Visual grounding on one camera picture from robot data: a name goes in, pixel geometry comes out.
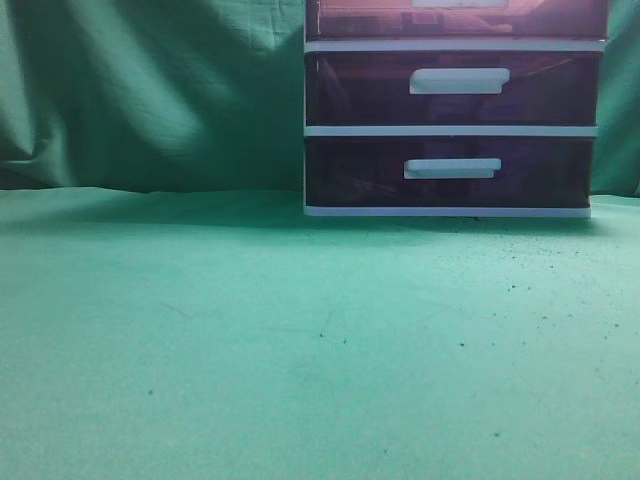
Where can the dark bottom drawer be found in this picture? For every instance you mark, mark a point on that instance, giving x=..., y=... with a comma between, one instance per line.
x=507, y=172

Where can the green cloth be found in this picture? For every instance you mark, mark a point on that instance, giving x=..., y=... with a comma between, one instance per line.
x=169, y=312

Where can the dark drawer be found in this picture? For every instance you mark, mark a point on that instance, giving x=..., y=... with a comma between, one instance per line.
x=392, y=19
x=469, y=88
x=507, y=172

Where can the dark middle drawer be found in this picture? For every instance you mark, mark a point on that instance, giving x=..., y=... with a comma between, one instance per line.
x=469, y=88

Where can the white drawer cabinet frame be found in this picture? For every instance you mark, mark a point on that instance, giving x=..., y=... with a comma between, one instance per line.
x=450, y=44

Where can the dark top drawer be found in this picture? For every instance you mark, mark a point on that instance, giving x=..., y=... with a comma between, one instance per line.
x=392, y=19

